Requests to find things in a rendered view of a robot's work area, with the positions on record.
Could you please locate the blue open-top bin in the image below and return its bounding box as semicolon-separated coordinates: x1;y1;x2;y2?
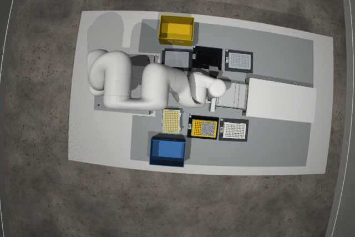
149;137;186;168

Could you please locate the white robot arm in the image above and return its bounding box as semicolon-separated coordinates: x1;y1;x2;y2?
87;49;226;111

